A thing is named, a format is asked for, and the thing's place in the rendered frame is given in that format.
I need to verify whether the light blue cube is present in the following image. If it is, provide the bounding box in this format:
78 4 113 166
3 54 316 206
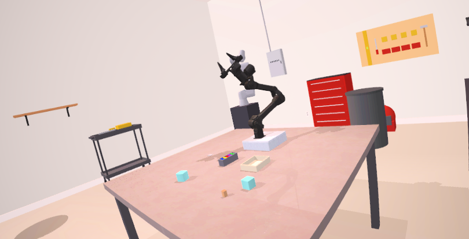
241 176 256 190
176 171 189 182

